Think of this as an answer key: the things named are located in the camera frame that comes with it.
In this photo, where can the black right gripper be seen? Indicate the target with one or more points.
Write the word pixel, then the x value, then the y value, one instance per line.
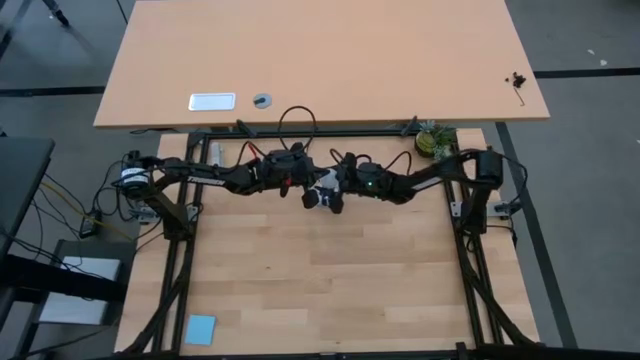
pixel 367 175

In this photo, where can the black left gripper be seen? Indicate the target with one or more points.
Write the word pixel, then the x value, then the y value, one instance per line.
pixel 280 170

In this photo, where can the white lightbulb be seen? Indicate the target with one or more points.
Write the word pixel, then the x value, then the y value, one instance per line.
pixel 329 179

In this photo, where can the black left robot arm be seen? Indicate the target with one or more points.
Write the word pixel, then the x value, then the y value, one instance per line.
pixel 175 172

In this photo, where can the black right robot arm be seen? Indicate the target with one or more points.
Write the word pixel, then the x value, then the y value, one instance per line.
pixel 450 172

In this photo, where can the small potted green plant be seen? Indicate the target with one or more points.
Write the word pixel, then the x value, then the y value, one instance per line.
pixel 426 141

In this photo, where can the white power strip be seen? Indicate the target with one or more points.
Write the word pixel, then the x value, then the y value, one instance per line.
pixel 215 152

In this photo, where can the large peach wooden desk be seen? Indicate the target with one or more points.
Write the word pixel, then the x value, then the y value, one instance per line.
pixel 325 55

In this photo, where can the blue sticky note pad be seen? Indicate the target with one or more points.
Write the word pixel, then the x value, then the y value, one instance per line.
pixel 200 330

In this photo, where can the black power adapter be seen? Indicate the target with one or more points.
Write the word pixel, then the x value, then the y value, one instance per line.
pixel 89 226

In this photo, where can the white storage box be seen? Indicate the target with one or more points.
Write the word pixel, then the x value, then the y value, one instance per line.
pixel 85 307

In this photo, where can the black desk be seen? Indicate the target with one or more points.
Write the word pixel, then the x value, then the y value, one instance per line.
pixel 20 175

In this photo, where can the black stand leg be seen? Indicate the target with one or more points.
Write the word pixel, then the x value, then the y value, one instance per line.
pixel 57 15

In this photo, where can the black frame clamp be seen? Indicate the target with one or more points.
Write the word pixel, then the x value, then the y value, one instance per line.
pixel 411 126
pixel 245 127

